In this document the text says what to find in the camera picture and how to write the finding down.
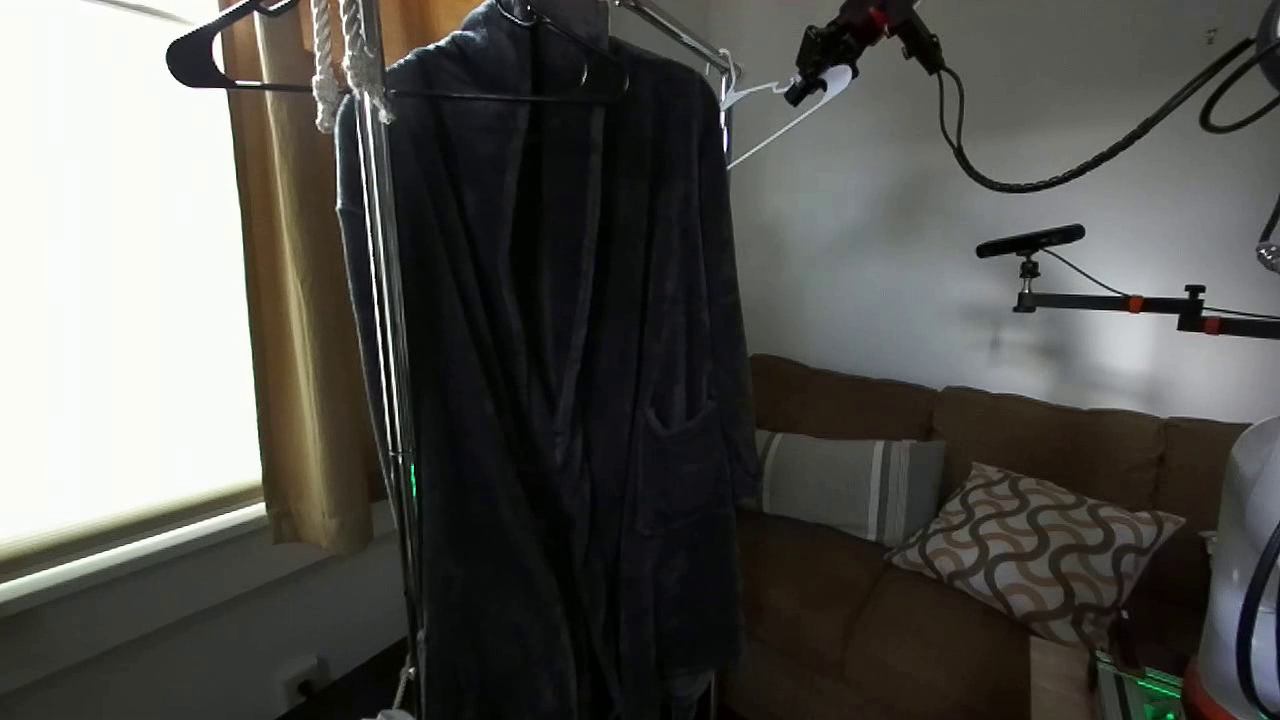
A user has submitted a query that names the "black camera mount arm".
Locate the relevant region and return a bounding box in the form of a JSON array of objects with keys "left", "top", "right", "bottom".
[{"left": 1008, "top": 255, "right": 1280, "bottom": 343}]

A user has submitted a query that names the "black stereo camera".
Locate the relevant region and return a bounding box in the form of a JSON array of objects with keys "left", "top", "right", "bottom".
[{"left": 971, "top": 220, "right": 1094, "bottom": 263}]

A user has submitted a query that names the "grey striped pillow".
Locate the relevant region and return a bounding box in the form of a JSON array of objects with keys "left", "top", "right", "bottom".
[{"left": 753, "top": 427, "right": 953, "bottom": 553}]

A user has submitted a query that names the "brown fabric sofa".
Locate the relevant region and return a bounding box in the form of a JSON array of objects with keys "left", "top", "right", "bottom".
[{"left": 726, "top": 350, "right": 1280, "bottom": 720}]

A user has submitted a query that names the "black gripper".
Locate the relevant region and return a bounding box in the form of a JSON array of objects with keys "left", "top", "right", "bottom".
[{"left": 779, "top": 0, "right": 953, "bottom": 111}]

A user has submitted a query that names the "dark brown cushion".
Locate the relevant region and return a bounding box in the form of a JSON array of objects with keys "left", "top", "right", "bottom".
[{"left": 1112, "top": 530, "right": 1214, "bottom": 676}]

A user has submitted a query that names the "dark hanging bathrobe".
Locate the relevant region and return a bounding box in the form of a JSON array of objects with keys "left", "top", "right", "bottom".
[{"left": 336, "top": 4, "right": 766, "bottom": 720}]

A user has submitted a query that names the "wavy patterned pillow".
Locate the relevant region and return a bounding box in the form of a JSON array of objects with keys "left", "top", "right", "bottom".
[{"left": 890, "top": 455, "right": 1194, "bottom": 650}]

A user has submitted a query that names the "white plastic basket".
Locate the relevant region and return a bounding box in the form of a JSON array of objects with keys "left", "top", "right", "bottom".
[{"left": 717, "top": 55, "right": 862, "bottom": 177}]

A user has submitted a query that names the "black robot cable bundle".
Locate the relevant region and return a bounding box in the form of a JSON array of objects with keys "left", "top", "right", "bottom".
[{"left": 932, "top": 33, "right": 1280, "bottom": 198}]

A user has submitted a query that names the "white twisted rope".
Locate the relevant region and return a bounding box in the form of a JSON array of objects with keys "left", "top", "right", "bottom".
[{"left": 307, "top": 0, "right": 402, "bottom": 134}]

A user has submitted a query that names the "black plastic clothes hanger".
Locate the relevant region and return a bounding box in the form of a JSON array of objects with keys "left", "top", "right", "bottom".
[{"left": 166, "top": 0, "right": 635, "bottom": 109}]

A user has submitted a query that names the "chrome metal clothes rack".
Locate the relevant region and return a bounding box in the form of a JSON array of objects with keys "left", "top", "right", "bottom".
[{"left": 348, "top": 0, "right": 746, "bottom": 720}]

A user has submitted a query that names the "bright window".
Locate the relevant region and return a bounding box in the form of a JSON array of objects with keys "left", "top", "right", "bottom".
[{"left": 0, "top": 0, "right": 274, "bottom": 573}]

